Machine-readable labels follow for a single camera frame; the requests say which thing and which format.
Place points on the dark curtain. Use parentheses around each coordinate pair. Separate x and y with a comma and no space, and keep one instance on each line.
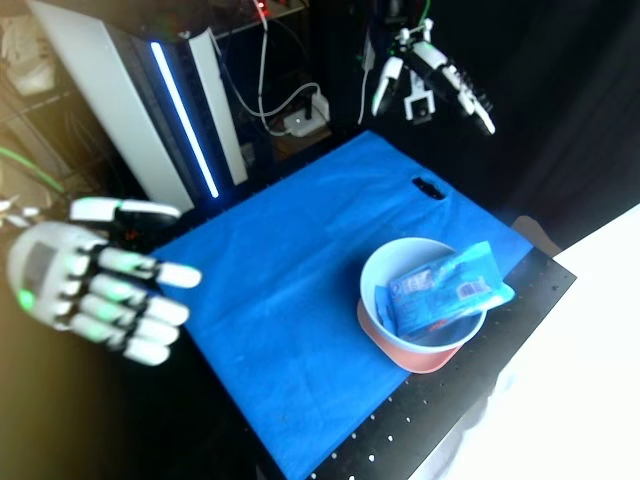
(575,100)

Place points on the white power strip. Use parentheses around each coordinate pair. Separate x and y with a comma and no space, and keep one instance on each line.
(300,122)

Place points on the blue mat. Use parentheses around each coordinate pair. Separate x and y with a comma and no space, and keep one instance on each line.
(280,310)

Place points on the white tower with blue light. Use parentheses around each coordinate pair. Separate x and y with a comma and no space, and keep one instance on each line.
(125,100)

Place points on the light blue bowl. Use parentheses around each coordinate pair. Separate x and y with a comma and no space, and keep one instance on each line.
(371,282)

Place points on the pink square plate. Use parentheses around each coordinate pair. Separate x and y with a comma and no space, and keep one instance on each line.
(420,362)

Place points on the blue cookie packet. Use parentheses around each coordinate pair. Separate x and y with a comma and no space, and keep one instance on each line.
(440,295)

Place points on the black perforated board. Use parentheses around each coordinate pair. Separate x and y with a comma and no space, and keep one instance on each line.
(520,340)

